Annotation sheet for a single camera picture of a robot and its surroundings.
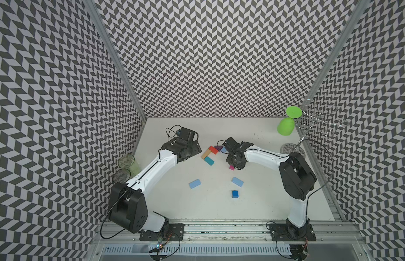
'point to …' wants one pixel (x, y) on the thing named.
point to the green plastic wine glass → (286, 125)
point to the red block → (213, 149)
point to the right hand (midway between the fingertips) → (232, 164)
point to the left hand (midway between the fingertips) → (193, 151)
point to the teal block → (209, 161)
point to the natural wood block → (206, 153)
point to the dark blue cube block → (235, 194)
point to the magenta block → (232, 167)
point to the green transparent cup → (128, 161)
